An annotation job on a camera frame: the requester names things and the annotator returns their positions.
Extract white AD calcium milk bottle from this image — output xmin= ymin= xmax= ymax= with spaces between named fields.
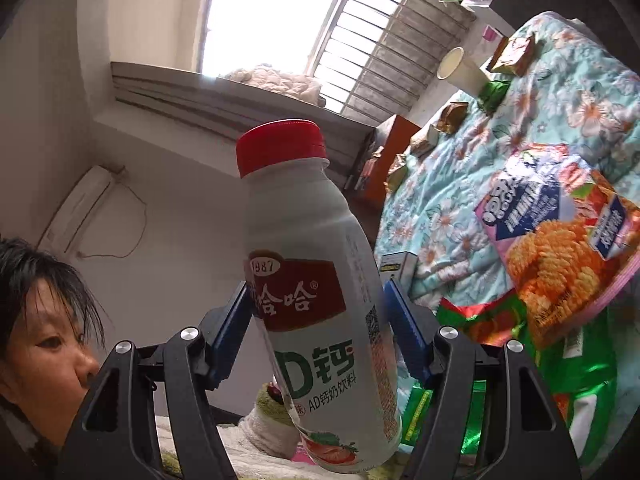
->
xmin=236 ymin=119 xmax=401 ymax=474

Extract green snack bag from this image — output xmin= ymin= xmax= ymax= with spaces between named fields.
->
xmin=398 ymin=290 xmax=617 ymax=468

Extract yellow snack packet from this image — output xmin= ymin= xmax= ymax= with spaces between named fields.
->
xmin=385 ymin=153 xmax=408 ymax=195

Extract person's head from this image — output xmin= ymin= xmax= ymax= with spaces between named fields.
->
xmin=1 ymin=238 xmax=104 ymax=448

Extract gold biscuit packet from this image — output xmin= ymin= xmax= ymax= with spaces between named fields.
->
xmin=409 ymin=125 xmax=440 ymax=158

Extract orange cardboard box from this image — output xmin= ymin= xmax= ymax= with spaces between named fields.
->
xmin=354 ymin=115 xmax=420 ymax=208

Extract brown crumpled snack wrapper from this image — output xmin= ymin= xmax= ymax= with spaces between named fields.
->
xmin=436 ymin=102 xmax=469 ymax=134

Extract small green snack packet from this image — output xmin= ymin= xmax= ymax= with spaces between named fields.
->
xmin=477 ymin=80 xmax=511 ymax=115

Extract white paper cup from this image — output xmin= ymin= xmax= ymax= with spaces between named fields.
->
xmin=436 ymin=47 xmax=489 ymax=99

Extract floral turquoise quilt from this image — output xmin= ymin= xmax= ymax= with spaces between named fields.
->
xmin=374 ymin=12 xmax=639 ymax=308

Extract white wall air conditioner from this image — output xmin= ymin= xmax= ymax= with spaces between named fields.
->
xmin=38 ymin=166 xmax=115 ymax=258

